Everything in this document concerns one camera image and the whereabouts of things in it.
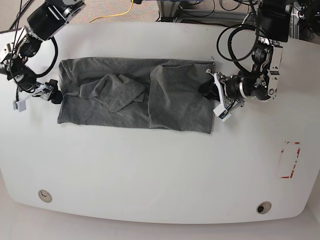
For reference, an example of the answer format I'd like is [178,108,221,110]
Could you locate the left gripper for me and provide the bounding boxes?
[198,68,246,112]

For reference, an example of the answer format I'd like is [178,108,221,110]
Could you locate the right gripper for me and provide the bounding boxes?
[27,79,63,105]

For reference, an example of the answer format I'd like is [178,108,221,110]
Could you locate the grey t-shirt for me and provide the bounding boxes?
[57,57,216,134]

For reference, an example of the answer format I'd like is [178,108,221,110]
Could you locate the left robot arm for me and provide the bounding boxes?
[198,0,292,113]

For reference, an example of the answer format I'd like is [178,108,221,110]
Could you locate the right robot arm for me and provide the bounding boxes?
[0,0,86,106]

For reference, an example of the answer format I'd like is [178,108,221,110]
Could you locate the left table grommet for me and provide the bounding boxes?
[38,189,52,203]

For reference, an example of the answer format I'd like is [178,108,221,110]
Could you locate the table grommet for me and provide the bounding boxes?
[38,189,52,203]
[256,201,272,215]

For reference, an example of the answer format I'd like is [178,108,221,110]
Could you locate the red tape rectangle marking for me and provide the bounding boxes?
[277,141,301,179]

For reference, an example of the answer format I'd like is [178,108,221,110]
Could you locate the right table grommet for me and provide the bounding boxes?
[256,201,272,215]

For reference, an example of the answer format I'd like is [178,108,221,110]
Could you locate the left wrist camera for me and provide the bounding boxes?
[213,103,231,122]

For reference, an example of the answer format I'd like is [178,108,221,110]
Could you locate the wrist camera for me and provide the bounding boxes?
[13,100,27,112]
[213,103,231,122]

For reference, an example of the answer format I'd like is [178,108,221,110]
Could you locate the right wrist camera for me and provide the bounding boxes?
[13,100,27,112]

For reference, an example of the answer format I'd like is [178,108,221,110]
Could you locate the yellow cable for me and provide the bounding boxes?
[89,0,133,23]

